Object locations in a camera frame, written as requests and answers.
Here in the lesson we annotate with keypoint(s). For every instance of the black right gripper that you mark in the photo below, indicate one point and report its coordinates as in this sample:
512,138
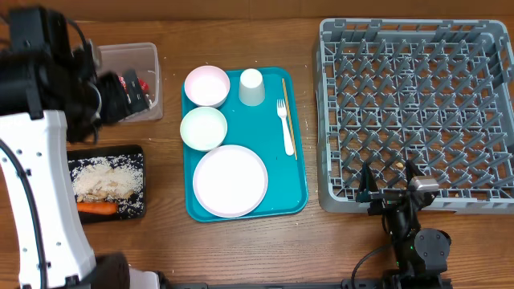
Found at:
382,199

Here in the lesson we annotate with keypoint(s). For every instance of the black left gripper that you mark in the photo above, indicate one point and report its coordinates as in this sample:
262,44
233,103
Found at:
120,106

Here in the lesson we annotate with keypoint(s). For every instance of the pink bowl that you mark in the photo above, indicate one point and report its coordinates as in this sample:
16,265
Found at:
207,86

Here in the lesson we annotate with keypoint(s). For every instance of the cream bowl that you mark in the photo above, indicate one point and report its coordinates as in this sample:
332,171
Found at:
203,128

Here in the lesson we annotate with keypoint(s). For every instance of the orange carrot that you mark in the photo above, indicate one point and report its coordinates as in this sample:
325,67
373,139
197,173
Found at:
101,208

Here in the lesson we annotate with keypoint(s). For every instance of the white plastic fork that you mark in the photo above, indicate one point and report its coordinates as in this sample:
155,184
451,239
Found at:
282,114

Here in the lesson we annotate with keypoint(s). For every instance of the white cup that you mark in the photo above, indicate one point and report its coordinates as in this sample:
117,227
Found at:
251,87

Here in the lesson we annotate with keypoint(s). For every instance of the white plate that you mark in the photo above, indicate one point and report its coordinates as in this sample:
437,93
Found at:
230,181

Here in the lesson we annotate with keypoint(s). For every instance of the wooden chopstick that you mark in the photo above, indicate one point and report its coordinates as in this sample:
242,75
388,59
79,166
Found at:
289,117

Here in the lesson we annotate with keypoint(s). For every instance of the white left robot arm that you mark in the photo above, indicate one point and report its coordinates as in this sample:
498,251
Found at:
48,100

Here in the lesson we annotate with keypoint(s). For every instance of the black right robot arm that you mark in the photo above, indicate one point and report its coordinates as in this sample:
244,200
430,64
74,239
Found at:
421,254

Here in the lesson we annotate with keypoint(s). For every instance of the grey dishwasher rack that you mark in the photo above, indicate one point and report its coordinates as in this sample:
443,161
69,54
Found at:
437,92

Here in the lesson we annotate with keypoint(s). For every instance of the clear plastic bin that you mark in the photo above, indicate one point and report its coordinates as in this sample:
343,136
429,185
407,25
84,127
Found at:
143,59

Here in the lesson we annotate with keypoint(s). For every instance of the black tray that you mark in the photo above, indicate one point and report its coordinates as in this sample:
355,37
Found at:
103,152

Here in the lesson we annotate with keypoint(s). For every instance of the teal serving tray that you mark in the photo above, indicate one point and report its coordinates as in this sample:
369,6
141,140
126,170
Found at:
259,129

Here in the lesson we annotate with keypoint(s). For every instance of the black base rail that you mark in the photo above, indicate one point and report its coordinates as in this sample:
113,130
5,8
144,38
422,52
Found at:
344,284

